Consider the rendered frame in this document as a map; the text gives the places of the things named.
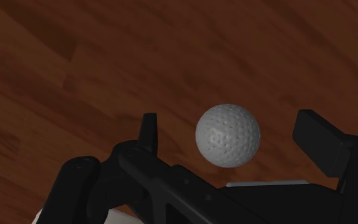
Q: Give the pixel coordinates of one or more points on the white golf ball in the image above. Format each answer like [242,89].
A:
[227,135]

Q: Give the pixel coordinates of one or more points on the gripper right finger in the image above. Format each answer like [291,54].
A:
[327,142]

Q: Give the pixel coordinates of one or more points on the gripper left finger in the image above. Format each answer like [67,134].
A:
[141,173]

